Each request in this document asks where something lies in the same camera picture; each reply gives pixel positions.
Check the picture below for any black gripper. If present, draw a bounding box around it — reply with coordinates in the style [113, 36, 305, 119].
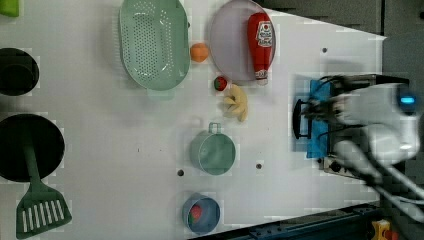
[301, 97, 341, 124]

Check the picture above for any silver toaster oven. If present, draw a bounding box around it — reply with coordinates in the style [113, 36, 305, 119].
[318, 73, 410, 181]

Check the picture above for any oven door with black handle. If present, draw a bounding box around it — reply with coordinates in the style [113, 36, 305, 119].
[291, 80, 331, 159]

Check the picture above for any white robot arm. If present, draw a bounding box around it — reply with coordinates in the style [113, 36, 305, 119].
[293, 83, 423, 223]

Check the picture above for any yellow toy banana peel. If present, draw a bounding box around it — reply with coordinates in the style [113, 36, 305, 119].
[224, 84, 248, 122]

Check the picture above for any red ketchup bottle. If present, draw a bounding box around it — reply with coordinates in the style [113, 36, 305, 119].
[247, 12, 274, 86]

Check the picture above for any red toy strawberry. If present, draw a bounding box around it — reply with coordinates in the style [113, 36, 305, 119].
[214, 76, 228, 91]

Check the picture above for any grey round plate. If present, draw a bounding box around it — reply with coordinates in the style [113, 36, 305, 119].
[209, 0, 276, 83]

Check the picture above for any green metal cup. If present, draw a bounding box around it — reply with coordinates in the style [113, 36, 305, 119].
[189, 122, 236, 176]

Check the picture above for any orange toy fruit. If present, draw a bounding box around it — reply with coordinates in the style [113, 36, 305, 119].
[190, 43, 209, 63]

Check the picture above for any blue bowl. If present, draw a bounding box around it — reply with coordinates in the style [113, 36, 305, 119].
[182, 193, 221, 235]

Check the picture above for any red green toy fruit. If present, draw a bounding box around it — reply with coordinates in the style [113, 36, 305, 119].
[188, 204, 202, 224]

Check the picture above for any green perforated colander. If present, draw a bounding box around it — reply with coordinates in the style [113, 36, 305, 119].
[119, 0, 190, 91]

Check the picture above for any black frying pan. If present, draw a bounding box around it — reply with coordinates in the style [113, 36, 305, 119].
[0, 113, 66, 183]

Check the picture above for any green slotted spatula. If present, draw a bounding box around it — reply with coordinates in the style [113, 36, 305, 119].
[16, 134, 72, 240]

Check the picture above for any black cylindrical cup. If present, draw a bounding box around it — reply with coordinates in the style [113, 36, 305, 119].
[0, 48, 39, 96]

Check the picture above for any lime green object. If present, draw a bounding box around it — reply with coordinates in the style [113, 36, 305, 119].
[0, 0, 19, 17]

